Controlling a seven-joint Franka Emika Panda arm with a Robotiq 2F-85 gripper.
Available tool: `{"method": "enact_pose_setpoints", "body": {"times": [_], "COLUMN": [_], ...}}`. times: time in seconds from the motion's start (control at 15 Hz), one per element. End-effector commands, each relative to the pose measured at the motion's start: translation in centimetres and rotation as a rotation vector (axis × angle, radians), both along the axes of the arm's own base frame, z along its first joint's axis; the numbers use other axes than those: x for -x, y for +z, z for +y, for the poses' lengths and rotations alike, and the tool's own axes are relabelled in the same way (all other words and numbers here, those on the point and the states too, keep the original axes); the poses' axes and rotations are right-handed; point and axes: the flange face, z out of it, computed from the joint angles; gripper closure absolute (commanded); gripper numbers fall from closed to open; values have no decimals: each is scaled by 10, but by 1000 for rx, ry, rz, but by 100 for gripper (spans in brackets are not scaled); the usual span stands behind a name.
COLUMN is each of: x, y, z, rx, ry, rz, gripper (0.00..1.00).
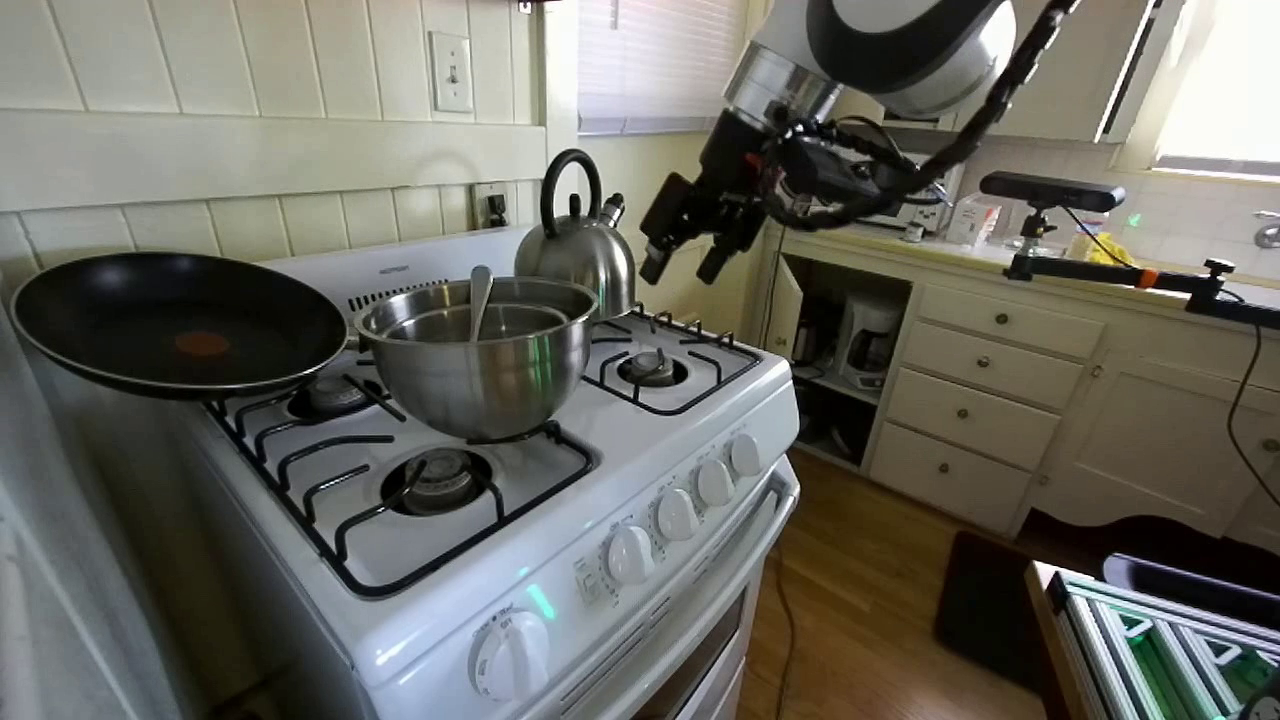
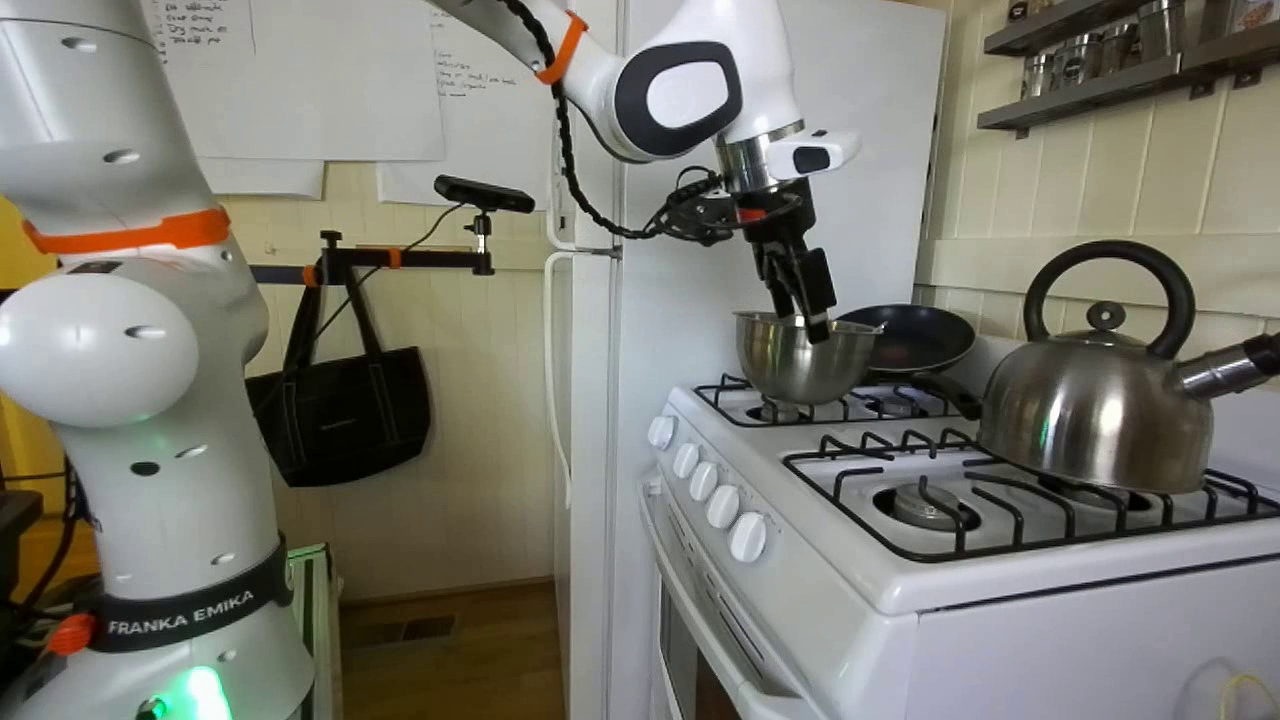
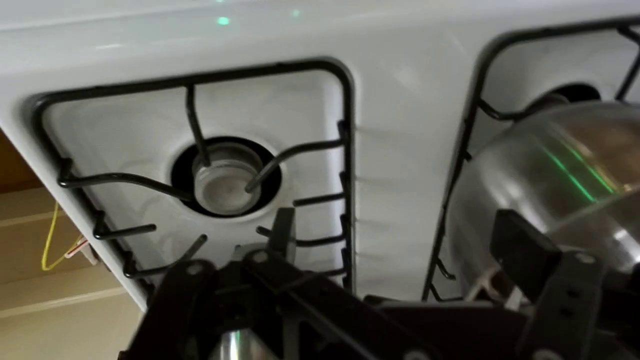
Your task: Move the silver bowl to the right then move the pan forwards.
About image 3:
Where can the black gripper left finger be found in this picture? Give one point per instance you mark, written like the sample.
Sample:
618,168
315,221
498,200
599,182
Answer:
300,313

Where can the silver metal bowl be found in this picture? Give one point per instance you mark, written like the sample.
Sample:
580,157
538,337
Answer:
567,167

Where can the white gas stove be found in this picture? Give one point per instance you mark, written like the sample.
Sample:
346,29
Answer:
401,101

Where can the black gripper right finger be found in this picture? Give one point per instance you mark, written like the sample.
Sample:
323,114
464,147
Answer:
561,300

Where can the round gas burner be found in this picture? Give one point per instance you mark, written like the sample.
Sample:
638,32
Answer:
226,182

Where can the black double burner grate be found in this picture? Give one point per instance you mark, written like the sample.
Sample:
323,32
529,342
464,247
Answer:
467,132
348,132

